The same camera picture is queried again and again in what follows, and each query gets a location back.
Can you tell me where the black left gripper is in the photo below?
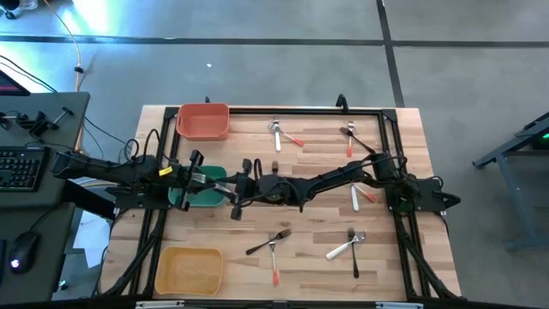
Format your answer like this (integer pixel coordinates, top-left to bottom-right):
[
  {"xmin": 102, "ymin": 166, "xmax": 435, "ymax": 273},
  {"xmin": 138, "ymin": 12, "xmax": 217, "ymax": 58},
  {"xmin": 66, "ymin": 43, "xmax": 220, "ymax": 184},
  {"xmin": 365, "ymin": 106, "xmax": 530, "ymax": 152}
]
[{"xmin": 171, "ymin": 150, "xmax": 218, "ymax": 212}]

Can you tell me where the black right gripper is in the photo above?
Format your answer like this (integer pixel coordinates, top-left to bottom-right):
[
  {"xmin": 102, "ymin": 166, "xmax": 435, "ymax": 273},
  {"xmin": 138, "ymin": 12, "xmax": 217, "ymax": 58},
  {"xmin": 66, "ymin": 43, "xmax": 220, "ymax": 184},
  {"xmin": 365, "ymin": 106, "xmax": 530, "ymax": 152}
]
[{"xmin": 217, "ymin": 159, "xmax": 263, "ymax": 221}]

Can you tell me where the black spoon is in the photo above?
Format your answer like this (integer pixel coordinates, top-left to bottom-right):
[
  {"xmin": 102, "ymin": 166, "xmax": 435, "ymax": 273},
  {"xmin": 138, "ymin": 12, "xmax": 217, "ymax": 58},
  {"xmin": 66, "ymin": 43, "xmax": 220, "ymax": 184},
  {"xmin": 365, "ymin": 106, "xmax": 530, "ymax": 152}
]
[{"xmin": 339, "ymin": 126, "xmax": 377, "ymax": 155}]

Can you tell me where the green plastic bin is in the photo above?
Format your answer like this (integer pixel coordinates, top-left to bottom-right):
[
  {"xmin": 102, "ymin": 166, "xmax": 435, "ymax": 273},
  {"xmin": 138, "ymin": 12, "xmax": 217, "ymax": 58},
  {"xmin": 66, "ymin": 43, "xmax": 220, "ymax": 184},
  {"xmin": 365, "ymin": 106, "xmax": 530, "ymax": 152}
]
[{"xmin": 167, "ymin": 165, "xmax": 228, "ymax": 209}]

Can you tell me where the orange plastic bin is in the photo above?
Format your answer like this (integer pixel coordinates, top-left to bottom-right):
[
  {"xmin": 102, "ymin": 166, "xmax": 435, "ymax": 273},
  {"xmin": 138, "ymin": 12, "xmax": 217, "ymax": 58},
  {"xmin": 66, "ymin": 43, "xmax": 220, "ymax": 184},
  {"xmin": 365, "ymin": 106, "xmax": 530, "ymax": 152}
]
[{"xmin": 175, "ymin": 102, "xmax": 231, "ymax": 142}]

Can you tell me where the yellow plastic bin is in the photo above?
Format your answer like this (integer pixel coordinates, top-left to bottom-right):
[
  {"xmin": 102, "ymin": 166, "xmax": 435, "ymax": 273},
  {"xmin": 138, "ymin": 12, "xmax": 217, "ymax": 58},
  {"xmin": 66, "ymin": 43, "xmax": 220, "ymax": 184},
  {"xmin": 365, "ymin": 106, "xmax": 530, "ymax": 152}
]
[{"xmin": 154, "ymin": 245, "xmax": 224, "ymax": 297}]

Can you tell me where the white paper sheet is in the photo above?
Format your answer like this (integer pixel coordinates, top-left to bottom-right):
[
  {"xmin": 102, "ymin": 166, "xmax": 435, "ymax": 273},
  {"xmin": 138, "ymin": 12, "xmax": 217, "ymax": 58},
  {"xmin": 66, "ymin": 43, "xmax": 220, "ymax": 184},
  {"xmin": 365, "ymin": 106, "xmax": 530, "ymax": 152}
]
[{"xmin": 71, "ymin": 209, "xmax": 113, "ymax": 270}]

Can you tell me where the grey desk top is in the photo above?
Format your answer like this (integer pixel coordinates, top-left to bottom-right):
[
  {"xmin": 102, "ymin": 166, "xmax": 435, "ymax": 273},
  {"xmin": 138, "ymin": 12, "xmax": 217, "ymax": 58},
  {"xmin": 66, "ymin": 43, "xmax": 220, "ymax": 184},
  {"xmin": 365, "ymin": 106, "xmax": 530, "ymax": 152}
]
[
  {"xmin": 0, "ymin": 201, "xmax": 77, "ymax": 306},
  {"xmin": 0, "ymin": 91, "xmax": 91, "ymax": 210}
]

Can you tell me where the black computer keyboard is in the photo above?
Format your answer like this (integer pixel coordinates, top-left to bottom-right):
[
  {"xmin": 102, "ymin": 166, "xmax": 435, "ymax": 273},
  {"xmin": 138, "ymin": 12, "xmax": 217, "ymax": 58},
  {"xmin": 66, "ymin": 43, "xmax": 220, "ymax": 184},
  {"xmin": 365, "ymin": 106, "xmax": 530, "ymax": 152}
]
[{"xmin": 0, "ymin": 145, "xmax": 51, "ymax": 193}]

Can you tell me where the black computer mouse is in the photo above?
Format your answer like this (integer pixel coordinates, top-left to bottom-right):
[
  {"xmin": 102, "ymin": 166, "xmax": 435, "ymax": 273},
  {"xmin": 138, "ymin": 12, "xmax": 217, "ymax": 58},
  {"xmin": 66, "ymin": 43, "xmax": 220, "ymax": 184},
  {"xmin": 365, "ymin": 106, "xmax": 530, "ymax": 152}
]
[{"xmin": 8, "ymin": 230, "xmax": 43, "ymax": 276}]

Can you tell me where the black computer monitor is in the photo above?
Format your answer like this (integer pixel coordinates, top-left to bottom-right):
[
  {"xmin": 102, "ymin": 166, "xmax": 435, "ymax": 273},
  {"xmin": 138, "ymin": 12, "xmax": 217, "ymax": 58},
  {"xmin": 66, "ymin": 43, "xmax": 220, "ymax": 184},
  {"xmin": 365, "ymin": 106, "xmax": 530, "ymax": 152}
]
[{"xmin": 0, "ymin": 70, "xmax": 32, "ymax": 97}]

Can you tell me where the blue grey metal stand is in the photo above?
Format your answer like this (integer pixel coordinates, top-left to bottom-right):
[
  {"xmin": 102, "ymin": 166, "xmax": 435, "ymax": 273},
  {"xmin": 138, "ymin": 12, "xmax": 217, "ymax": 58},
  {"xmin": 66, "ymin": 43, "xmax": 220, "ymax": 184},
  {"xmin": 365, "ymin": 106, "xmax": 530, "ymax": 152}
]
[{"xmin": 471, "ymin": 110, "xmax": 549, "ymax": 253}]

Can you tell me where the black aluminium table frame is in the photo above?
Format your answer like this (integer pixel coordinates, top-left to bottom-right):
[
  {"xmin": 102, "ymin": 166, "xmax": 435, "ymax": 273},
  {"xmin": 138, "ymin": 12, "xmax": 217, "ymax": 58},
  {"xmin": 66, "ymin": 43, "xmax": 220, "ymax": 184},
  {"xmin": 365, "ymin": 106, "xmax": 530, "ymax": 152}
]
[{"xmin": 97, "ymin": 105, "xmax": 462, "ymax": 301}]

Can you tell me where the silver metal bracket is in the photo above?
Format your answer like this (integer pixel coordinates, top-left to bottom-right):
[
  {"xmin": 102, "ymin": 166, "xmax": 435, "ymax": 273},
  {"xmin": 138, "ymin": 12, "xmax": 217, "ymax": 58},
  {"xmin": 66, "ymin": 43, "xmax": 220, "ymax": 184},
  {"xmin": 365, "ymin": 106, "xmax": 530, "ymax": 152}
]
[
  {"xmin": 375, "ymin": 301, "xmax": 425, "ymax": 309},
  {"xmin": 135, "ymin": 300, "xmax": 186, "ymax": 309}
]

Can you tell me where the yellow cable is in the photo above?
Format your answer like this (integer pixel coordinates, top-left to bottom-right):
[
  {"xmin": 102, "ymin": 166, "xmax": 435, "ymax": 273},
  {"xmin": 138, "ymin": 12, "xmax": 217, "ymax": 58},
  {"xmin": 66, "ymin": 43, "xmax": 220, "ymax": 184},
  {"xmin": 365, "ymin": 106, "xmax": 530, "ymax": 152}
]
[{"xmin": 40, "ymin": 0, "xmax": 85, "ymax": 154}]

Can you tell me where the black desk clamp mount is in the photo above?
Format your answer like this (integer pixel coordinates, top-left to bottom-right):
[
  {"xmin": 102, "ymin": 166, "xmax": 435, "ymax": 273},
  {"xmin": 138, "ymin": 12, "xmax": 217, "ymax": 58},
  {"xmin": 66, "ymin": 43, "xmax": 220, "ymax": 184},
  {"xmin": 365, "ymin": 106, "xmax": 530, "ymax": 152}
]
[{"xmin": 0, "ymin": 106, "xmax": 75, "ymax": 139}]

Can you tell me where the black floor cable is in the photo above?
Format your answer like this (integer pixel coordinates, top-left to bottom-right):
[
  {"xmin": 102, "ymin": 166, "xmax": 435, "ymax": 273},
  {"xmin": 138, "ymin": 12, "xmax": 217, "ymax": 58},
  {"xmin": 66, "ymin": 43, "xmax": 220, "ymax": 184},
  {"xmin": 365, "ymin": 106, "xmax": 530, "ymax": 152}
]
[{"xmin": 0, "ymin": 54, "xmax": 59, "ymax": 94}]

